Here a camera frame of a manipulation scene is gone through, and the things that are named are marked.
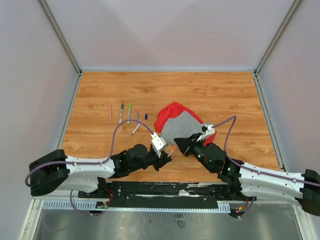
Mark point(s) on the orange white pen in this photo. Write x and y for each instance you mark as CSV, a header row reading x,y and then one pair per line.
x,y
121,115

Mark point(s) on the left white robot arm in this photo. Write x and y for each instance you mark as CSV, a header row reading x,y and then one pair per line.
x,y
57,171

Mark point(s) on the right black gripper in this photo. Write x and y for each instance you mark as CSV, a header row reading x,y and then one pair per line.
x,y
188,144

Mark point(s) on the red and grey cloth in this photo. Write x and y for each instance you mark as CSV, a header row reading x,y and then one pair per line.
x,y
177,121

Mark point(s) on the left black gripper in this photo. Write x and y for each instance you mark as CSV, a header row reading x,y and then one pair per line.
x,y
161,161

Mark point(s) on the white marker green end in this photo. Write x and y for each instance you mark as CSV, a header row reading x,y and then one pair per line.
x,y
129,115

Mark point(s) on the orange highlighter pen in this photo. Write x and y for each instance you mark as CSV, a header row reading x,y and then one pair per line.
x,y
172,150

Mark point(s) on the pink pen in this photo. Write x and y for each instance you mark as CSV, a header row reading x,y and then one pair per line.
x,y
110,113

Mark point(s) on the purple pen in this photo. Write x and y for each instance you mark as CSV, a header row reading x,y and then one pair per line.
x,y
137,113

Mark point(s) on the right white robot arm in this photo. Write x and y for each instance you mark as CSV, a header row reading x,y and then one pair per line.
x,y
242,178

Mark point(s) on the white marker blue end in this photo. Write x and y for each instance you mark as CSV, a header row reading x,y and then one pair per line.
x,y
136,128

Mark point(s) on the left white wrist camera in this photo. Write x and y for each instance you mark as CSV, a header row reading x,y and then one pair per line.
x,y
158,144

